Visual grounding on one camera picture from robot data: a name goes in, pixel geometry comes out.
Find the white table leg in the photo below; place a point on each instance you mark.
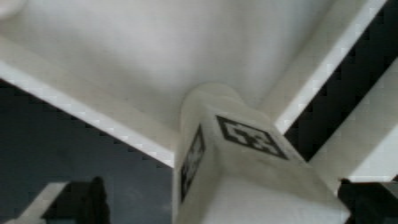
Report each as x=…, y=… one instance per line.
x=243, y=183

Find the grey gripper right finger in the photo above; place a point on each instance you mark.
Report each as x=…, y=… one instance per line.
x=370, y=199

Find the white square tabletop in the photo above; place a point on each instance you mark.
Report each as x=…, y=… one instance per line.
x=108, y=57

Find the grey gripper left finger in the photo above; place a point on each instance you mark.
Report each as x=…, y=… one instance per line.
x=68, y=204

